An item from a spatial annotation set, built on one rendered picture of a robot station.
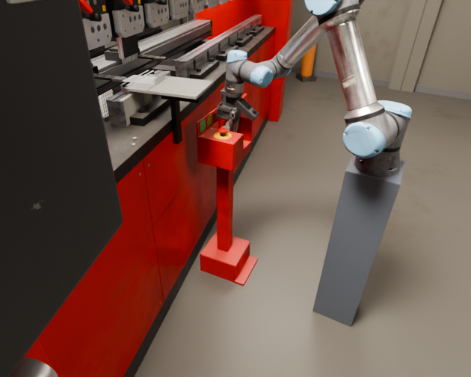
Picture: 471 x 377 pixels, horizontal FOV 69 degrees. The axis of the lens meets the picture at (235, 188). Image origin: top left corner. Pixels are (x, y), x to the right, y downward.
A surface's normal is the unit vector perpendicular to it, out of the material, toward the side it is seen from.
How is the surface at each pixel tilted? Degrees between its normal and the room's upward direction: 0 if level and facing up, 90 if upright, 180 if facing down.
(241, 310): 0
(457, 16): 90
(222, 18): 90
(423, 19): 90
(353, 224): 90
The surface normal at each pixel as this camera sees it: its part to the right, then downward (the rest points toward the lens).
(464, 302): 0.02, -0.83
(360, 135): -0.64, 0.51
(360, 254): -0.45, 0.49
